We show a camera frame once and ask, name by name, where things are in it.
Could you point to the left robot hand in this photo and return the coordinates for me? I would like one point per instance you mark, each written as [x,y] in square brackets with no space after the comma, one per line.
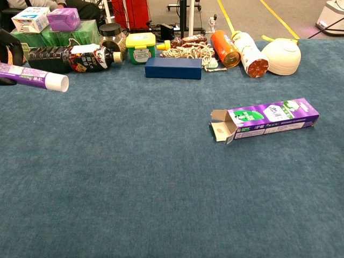
[10,44]

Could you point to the purple toothpaste tube white cap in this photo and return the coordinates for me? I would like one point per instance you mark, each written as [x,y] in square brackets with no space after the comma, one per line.
[32,76]

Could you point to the purple toothpaste carton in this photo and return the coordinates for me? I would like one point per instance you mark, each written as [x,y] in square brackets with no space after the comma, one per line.
[268,121]

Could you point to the dark blue rectangular box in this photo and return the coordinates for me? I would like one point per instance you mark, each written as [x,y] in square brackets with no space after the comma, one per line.
[172,68]

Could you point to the white blue milk carton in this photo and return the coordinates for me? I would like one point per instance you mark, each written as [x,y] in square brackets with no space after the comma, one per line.
[29,20]

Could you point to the green carton pack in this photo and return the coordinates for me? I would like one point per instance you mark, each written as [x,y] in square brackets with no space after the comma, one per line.
[53,37]

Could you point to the dark coffee bottle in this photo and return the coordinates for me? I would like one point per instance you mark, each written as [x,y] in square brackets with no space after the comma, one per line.
[53,60]

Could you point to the purple drink carton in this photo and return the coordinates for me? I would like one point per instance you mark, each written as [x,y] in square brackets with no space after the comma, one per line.
[63,20]

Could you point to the glass jar black lid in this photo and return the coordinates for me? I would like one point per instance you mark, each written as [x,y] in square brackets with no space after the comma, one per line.
[110,31]

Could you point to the white stand leg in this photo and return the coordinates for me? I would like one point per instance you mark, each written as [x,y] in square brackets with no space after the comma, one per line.
[108,10]

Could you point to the green container yellow lid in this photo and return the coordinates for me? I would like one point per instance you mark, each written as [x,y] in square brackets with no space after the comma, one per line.
[139,51]

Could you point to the black caster cart base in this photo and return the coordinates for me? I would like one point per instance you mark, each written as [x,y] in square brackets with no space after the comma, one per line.
[174,6]

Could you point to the brown sauce bottle yellow cap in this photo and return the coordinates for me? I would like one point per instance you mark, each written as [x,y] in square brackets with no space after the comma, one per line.
[188,41]

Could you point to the white pole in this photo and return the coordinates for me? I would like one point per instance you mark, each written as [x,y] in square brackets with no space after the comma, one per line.
[191,16]

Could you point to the blue table cloth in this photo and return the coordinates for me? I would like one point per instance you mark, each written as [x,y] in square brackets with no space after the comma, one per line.
[161,174]

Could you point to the white power strip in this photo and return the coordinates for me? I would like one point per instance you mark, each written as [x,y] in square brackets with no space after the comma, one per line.
[213,21]

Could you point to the orange drink can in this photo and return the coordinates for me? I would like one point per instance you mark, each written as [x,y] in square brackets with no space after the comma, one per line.
[224,45]

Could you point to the white tea bottle yellow cap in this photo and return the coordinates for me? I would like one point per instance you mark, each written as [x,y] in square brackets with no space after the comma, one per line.
[250,51]

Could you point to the beige bowl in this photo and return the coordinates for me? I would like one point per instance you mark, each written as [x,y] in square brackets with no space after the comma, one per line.
[282,57]

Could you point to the white machine base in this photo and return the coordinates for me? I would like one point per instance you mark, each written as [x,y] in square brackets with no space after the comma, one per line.
[330,18]

